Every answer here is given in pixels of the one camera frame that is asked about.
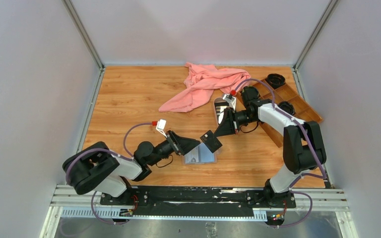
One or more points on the pink oval card tray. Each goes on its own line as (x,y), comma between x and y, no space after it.
(220,105)

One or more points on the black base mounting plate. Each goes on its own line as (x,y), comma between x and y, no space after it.
(197,201)

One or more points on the pink card holder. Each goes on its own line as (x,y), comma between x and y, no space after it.
(206,157)

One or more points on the black coiled item near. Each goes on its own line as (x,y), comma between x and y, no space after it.
(286,107)

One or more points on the aluminium rail frame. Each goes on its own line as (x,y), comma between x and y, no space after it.
(66,203)

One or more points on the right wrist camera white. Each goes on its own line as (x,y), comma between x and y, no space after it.
(231,100)

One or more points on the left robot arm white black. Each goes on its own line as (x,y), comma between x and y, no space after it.
(97,168)

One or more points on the black credit card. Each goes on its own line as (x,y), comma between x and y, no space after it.
(211,141)

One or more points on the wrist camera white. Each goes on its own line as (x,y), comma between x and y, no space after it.
(231,100)
(160,126)

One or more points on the white VIP card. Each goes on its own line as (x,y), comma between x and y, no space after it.
(192,157)

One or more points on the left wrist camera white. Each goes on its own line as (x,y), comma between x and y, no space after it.
(160,126)

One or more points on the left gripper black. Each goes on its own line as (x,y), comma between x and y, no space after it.
(181,145)

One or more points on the brown divided wooden tray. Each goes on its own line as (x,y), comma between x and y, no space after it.
(262,91)

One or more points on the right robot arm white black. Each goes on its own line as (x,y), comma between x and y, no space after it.
(303,147)

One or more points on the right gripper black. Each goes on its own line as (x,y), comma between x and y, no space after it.
(226,126)

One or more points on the pink cloth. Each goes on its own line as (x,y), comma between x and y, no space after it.
(201,82)

